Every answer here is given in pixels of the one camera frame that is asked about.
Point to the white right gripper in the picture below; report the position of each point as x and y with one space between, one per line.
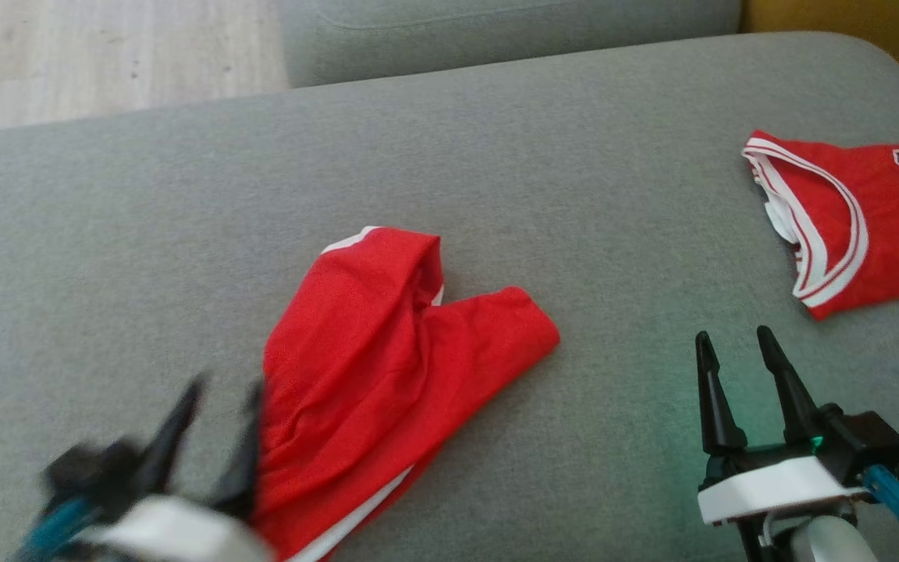
777 484

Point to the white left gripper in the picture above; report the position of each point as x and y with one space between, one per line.
176 535

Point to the red basketball shorts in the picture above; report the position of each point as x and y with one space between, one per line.
356 367

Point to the red lettered basketball jersey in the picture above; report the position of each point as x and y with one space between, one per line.
886 226

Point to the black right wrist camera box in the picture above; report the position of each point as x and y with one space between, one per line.
863 445

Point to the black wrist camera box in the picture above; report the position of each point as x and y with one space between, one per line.
863 445
90 468

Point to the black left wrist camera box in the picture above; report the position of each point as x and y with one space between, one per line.
90 468

